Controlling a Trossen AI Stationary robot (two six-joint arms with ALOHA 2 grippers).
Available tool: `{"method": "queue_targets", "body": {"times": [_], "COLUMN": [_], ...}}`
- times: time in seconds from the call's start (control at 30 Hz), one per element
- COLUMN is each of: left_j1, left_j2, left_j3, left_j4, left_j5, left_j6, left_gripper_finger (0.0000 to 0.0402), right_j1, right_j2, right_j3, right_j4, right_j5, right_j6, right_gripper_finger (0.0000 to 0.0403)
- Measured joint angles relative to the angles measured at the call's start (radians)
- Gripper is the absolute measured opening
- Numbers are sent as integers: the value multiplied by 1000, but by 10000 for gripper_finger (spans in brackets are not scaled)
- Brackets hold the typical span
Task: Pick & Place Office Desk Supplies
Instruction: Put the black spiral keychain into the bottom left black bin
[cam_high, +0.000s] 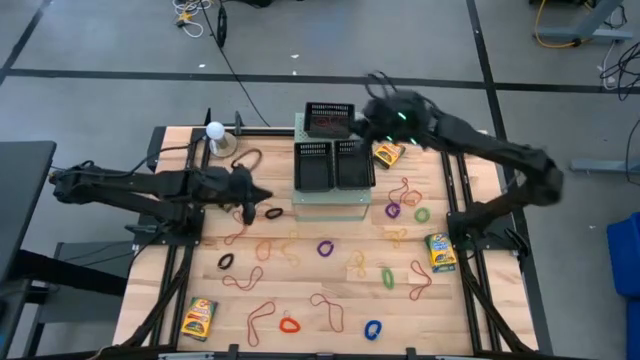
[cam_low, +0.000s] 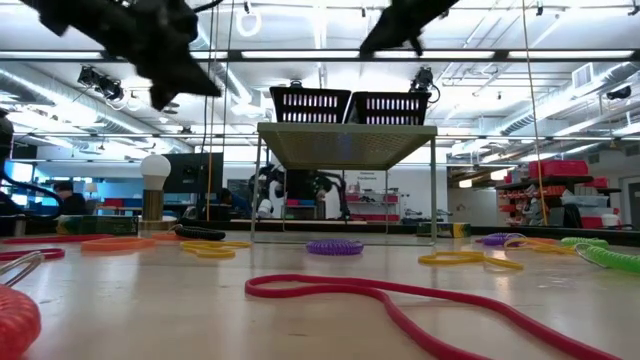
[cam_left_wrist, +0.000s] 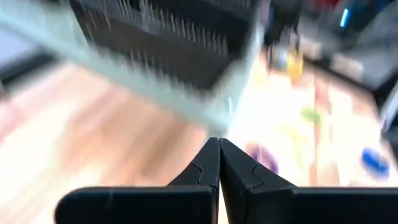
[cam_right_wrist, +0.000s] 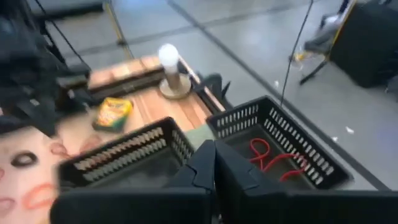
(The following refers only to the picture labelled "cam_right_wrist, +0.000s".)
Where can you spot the black equipment case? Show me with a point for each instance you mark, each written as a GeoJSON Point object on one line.
{"type": "Point", "coordinates": [367, 40]}

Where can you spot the black table clamp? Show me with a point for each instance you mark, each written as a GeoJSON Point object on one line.
{"type": "Point", "coordinates": [214, 85]}

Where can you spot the red rubber band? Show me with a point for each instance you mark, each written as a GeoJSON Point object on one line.
{"type": "Point", "coordinates": [38, 186]}
{"type": "Point", "coordinates": [57, 149]}
{"type": "Point", "coordinates": [259, 140]}

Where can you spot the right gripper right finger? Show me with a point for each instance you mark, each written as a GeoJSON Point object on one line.
{"type": "Point", "coordinates": [245, 193]}

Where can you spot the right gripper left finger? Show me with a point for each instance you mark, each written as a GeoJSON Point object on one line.
{"type": "Point", "coordinates": [202, 174]}

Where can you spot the black slotted plastic basket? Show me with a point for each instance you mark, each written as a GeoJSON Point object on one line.
{"type": "Point", "coordinates": [140, 168]}
{"type": "Point", "coordinates": [265, 104]}

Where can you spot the white bulb wooden base lamp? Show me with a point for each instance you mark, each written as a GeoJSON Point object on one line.
{"type": "Point", "coordinates": [169, 56]}

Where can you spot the black rubber band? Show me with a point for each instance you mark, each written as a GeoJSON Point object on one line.
{"type": "Point", "coordinates": [15, 161]}

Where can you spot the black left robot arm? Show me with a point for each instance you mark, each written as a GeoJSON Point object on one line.
{"type": "Point", "coordinates": [25, 62]}

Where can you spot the yellow green crayon box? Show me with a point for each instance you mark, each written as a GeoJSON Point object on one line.
{"type": "Point", "coordinates": [113, 113]}

